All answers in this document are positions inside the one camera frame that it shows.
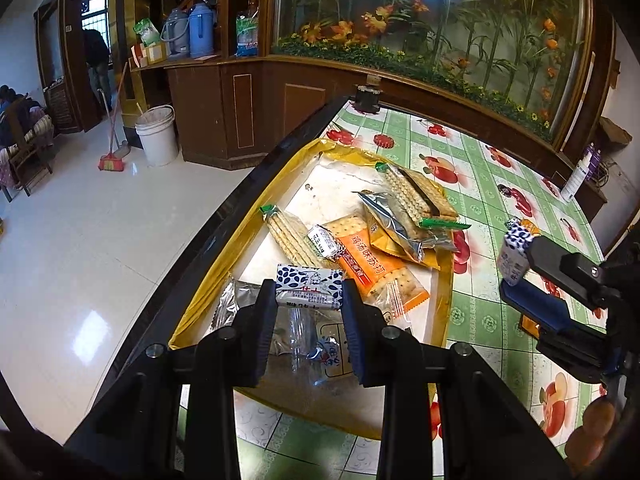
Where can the person's right hand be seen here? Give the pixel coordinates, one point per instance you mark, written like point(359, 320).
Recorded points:
point(595, 420)

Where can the small cardboard box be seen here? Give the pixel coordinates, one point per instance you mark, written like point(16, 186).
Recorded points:
point(155, 52)

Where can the wooden door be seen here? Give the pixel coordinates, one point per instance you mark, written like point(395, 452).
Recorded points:
point(75, 35)

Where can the silver foil snack packet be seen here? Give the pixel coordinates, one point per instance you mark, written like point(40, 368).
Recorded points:
point(390, 222)

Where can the artificial flower glass display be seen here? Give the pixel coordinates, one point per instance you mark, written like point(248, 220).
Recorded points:
point(425, 25)

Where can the gold pillar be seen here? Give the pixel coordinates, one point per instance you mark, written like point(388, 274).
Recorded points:
point(117, 10)

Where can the white spray bottle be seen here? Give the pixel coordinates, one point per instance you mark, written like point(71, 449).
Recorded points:
point(572, 180)

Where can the wooden chair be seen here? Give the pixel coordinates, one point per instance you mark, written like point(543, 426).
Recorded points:
point(22, 155)

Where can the brown cardboard piece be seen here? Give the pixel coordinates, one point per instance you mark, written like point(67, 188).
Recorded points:
point(617, 132)

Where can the green white bag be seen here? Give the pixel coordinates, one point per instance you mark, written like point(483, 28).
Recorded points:
point(147, 32)

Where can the barred window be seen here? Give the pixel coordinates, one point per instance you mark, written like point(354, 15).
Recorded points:
point(95, 12)

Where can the white plastic bucket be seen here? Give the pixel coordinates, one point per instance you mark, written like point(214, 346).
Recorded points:
point(157, 140)

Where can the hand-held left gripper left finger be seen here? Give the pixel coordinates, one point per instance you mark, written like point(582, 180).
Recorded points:
point(262, 320)

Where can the blue thermos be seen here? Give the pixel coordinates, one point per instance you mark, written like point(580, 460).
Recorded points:
point(201, 35)

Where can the green ended cracker pack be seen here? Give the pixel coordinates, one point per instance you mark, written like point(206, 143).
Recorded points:
point(415, 195)
point(290, 240)

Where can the yellow rimmed tray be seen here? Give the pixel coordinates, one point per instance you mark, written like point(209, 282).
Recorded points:
point(320, 180)

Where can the wooden cabinet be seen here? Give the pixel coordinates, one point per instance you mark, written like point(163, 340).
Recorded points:
point(200, 105)

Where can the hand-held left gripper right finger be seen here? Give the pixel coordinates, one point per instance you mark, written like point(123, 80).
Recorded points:
point(352, 330)

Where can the black framed table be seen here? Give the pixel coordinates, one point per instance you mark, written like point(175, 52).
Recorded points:
point(260, 185)

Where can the orange cracker packet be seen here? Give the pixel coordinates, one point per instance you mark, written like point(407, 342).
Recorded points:
point(370, 265)

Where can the small white snack packet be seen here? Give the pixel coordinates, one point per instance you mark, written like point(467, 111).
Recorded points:
point(324, 242)

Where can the clear snack bag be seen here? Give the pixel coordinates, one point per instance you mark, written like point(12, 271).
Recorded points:
point(300, 330)

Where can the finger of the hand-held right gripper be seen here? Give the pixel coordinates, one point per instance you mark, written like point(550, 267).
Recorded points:
point(535, 305)
point(575, 272)

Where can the red yellow broom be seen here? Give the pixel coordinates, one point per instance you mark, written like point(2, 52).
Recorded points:
point(111, 164)

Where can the grey thermos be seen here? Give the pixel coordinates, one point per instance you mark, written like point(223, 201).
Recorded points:
point(175, 35)

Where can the black table clamp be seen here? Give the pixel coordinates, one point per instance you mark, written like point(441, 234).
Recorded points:
point(367, 97)

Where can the fruit print tablecloth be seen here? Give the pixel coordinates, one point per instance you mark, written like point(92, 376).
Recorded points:
point(475, 160)

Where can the white blue patterned snack packet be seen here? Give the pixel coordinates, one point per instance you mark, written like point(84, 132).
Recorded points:
point(512, 255)
point(310, 285)

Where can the wicker basket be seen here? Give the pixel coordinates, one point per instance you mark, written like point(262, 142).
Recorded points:
point(62, 105)

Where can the yellow cracker packet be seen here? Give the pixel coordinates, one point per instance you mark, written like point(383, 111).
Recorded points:
point(380, 247)

